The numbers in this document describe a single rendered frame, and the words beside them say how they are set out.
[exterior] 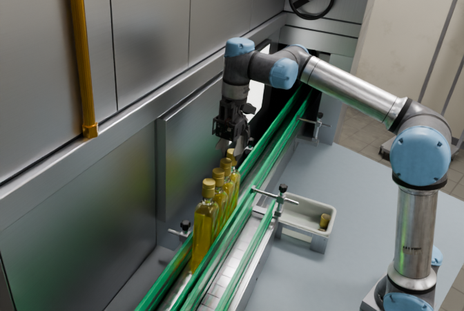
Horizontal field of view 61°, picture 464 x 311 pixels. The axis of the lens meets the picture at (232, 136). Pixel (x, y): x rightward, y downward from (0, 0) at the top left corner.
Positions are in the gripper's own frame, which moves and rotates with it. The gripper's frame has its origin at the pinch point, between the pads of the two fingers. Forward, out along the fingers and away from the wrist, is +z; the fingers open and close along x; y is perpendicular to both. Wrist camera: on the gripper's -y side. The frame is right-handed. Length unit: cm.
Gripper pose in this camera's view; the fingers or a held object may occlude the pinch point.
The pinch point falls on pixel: (232, 153)
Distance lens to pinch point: 119.9
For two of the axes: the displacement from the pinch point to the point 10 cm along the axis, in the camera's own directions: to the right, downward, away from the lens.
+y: -4.8, 4.0, -7.8
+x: 8.7, 3.1, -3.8
